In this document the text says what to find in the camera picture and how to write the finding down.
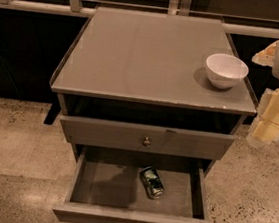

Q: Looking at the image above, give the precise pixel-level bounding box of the green soda can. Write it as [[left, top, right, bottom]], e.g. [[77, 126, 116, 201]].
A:
[[139, 166, 165, 200]]

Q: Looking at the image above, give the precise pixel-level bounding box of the grey drawer cabinet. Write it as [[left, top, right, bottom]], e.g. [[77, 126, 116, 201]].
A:
[[40, 1, 270, 185]]

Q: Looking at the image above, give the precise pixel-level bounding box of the brass top drawer knob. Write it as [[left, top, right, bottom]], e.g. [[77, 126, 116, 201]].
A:
[[143, 136, 151, 147]]

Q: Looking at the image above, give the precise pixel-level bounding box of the open grey middle drawer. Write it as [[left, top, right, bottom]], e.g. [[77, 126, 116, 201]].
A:
[[53, 146, 213, 223]]

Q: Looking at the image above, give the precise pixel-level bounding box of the closed grey top drawer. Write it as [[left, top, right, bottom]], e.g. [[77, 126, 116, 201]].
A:
[[60, 115, 234, 160]]

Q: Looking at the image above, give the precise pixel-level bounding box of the white ceramic bowl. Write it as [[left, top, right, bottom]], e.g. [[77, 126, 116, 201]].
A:
[[205, 53, 249, 89]]

